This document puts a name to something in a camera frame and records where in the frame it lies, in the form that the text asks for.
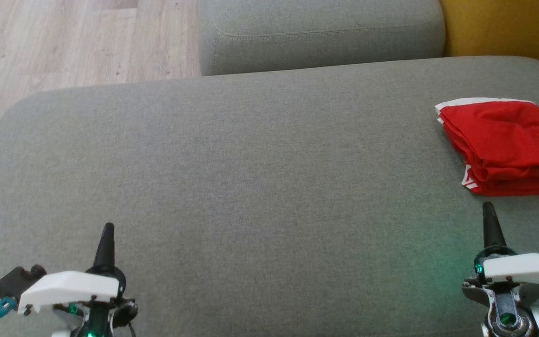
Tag large grey fabric sofa seat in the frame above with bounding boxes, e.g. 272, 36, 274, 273
0, 55, 539, 337

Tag yellow upholstered furniture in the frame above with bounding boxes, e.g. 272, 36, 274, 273
439, 0, 539, 77

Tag red shorts white stripes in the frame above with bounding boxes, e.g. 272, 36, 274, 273
434, 97, 539, 184

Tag small grey sofa cushion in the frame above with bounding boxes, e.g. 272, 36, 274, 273
198, 0, 447, 76

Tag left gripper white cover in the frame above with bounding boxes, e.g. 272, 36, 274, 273
17, 222, 138, 329

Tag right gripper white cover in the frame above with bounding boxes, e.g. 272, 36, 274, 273
461, 201, 539, 306

